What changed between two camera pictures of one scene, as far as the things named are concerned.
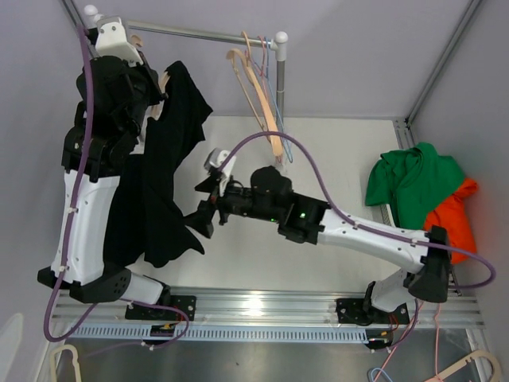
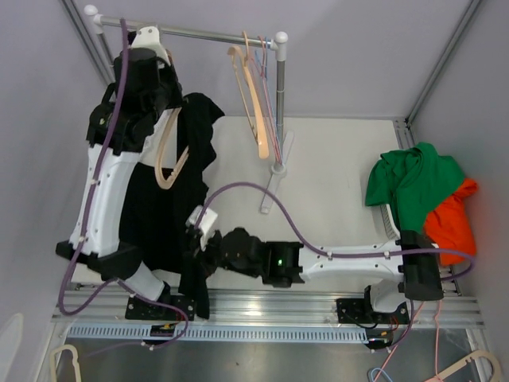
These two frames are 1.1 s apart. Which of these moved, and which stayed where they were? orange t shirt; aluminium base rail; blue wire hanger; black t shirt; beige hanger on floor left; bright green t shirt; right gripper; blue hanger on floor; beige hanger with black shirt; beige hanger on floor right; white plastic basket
Moved: beige hanger with black shirt; blue wire hanger; right gripper; black t shirt
Stayed: beige hanger on floor left; blue hanger on floor; beige hanger on floor right; white plastic basket; bright green t shirt; orange t shirt; aluminium base rail
